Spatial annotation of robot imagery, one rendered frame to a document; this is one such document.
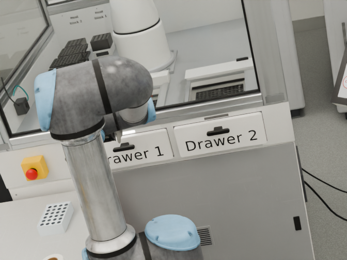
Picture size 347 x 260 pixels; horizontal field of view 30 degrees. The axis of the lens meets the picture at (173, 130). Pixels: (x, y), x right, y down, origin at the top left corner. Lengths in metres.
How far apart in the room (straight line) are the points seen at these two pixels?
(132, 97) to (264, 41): 0.77
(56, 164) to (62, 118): 0.98
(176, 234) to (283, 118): 0.78
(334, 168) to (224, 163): 1.36
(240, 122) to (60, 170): 0.65
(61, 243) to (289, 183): 0.78
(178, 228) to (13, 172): 0.98
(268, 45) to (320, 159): 1.64
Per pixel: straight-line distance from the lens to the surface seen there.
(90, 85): 1.29
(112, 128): 1.70
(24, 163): 2.25
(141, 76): 1.33
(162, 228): 1.48
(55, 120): 1.31
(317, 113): 4.02
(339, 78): 2.01
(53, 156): 2.25
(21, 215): 2.27
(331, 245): 2.97
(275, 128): 2.13
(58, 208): 2.15
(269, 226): 2.34
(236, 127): 2.10
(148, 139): 2.14
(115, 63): 1.31
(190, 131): 2.11
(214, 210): 2.30
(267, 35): 2.00
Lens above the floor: 1.87
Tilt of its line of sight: 27 degrees down
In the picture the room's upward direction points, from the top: 15 degrees counter-clockwise
